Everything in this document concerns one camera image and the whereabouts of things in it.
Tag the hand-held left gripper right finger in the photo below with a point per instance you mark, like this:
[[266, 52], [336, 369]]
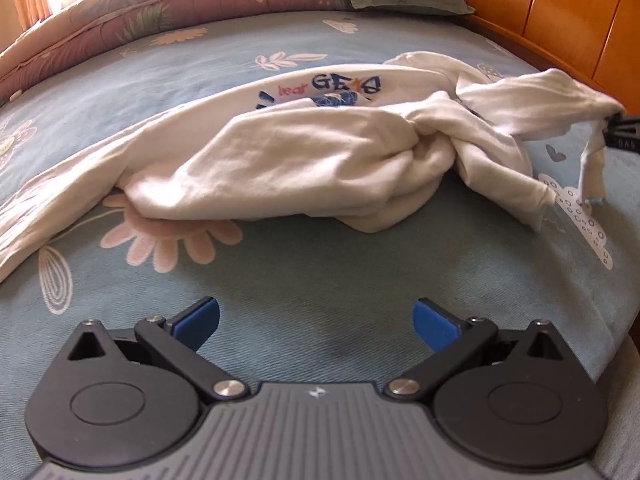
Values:
[[435, 325]]

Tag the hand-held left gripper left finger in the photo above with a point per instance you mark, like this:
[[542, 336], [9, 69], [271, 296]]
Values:
[[197, 322]]

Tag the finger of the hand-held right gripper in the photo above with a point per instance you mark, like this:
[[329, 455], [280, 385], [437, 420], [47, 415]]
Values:
[[622, 132]]

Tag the white printed long-sleeve shirt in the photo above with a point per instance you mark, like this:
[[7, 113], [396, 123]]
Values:
[[300, 160]]

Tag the blue floral bed sheet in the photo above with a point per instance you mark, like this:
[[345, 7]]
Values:
[[320, 270]]

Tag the wooden headboard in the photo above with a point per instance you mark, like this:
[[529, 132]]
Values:
[[550, 10]]

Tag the pink floral quilt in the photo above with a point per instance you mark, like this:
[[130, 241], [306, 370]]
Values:
[[150, 15]]

